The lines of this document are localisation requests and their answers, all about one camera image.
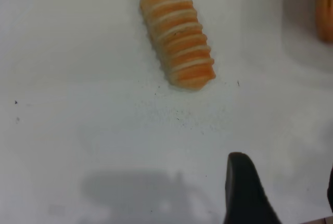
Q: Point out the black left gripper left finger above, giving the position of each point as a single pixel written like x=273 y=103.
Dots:
x=242 y=192

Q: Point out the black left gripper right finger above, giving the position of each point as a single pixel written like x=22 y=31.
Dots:
x=331 y=190

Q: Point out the striped orange bread roll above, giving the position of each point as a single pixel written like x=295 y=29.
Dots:
x=174 y=31

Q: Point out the orange woven wicker basket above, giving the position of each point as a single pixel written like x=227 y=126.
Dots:
x=325 y=5

